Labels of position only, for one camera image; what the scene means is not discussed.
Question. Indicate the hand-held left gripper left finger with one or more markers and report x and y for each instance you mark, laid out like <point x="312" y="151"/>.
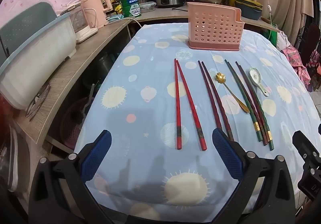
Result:
<point x="96" y="156"/>

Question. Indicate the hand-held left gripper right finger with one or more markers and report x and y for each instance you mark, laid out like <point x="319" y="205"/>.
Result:
<point x="227" y="153"/>

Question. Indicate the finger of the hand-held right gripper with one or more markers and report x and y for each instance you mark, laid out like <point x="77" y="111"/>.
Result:
<point x="304" y="147"/>

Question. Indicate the dark purple chopstick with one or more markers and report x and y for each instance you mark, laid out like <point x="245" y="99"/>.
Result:
<point x="215" y="93"/>
<point x="210" y="93"/>

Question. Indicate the pink perforated utensil holder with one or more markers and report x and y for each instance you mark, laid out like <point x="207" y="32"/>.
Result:
<point x="213" y="28"/>

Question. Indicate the gold flower-head spoon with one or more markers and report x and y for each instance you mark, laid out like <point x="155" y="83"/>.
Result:
<point x="237" y="99"/>

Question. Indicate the maroon chopstick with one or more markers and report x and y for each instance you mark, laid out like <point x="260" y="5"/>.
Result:
<point x="241" y="76"/>
<point x="244" y="76"/>

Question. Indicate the eyeglasses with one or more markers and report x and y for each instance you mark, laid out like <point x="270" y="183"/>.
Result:
<point x="33" y="107"/>

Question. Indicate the white ceramic soup spoon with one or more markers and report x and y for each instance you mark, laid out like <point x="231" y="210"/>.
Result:
<point x="254" y="76"/>

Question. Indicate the pink floral garment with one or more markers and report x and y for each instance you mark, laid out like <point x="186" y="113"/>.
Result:
<point x="297" y="63"/>

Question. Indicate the light blue printed tablecloth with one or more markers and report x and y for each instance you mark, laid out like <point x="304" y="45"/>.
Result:
<point x="140" y="68"/>

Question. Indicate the dark chair back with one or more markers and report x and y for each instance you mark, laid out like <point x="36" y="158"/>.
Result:
<point x="312" y="40"/>

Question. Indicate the white storage box blue rim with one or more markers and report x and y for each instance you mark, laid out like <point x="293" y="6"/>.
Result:
<point x="32" y="63"/>

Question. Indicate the white glass-jug appliance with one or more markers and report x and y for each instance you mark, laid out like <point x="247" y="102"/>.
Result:
<point x="82" y="28"/>

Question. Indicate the rack of hanging clothes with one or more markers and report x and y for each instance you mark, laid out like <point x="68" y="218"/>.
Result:
<point x="313" y="13"/>

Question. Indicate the blue tissue packet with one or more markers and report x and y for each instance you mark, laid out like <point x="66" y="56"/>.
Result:
<point x="115" y="17"/>

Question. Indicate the blue basin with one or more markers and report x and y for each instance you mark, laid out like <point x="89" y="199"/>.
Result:
<point x="252" y="14"/>

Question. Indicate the pink electric kettle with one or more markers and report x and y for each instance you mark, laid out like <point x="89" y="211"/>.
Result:
<point x="96" y="10"/>

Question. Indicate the yellow-lidded jar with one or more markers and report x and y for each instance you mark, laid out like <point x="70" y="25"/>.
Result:
<point x="116" y="7"/>

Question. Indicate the grey-blue plastic cover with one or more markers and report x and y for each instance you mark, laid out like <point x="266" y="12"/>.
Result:
<point x="25" y="20"/>

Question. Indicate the yellow-rimmed blue bowl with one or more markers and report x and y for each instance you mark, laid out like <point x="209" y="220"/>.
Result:
<point x="248" y="2"/>

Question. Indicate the green tin can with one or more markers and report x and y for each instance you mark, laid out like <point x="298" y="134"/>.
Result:
<point x="131" y="4"/>

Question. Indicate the glass food container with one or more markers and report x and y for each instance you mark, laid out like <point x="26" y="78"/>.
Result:
<point x="148" y="7"/>

